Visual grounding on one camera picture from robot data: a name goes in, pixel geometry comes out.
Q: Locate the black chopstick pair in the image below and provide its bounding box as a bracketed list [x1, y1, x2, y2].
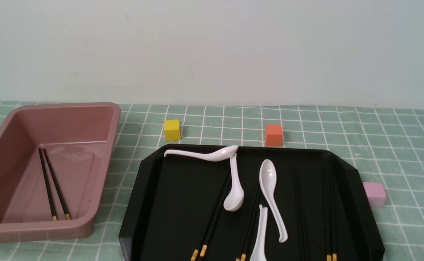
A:
[239, 188, 261, 261]
[235, 188, 260, 261]
[322, 167, 332, 261]
[328, 173, 338, 261]

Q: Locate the black chopstick centre pair right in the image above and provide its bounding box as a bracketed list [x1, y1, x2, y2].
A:
[239, 188, 261, 261]

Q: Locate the orange wooden cube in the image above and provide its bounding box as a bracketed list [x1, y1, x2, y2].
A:
[265, 124, 284, 146]

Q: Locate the white spoon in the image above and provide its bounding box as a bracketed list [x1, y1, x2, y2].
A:
[259, 159, 288, 243]
[223, 153, 244, 212]
[249, 204, 268, 261]
[164, 145, 239, 162]

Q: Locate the black chopstick centre pair left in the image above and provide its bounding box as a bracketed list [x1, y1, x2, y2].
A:
[235, 188, 260, 261]

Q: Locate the yellow wooden cube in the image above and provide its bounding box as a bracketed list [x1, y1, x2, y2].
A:
[164, 119, 181, 142]

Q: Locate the black plastic tray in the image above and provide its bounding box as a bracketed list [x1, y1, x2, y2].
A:
[119, 144, 385, 261]

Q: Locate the black chopstick in bin left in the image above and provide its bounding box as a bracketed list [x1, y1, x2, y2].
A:
[38, 147, 58, 221]

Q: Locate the white spoon at tray top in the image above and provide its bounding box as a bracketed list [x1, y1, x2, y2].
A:
[164, 145, 239, 162]

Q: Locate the black chopstick plain right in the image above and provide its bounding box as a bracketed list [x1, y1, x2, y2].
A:
[294, 168, 307, 261]

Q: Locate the pink wooden cube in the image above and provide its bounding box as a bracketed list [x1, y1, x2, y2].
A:
[363, 182, 387, 209]

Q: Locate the black chopstick in bin right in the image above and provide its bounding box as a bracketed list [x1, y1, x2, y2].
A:
[41, 147, 71, 220]

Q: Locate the black chopstick in bin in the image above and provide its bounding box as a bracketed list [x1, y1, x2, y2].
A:
[41, 147, 71, 220]
[38, 147, 58, 221]

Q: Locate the pink plastic bin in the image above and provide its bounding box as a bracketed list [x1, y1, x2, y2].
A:
[0, 102, 121, 242]

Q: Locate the black chopstick right pair left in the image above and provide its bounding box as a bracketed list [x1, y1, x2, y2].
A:
[322, 167, 332, 261]

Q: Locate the green checkered tablecloth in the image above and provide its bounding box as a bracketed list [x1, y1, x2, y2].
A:
[0, 104, 424, 261]

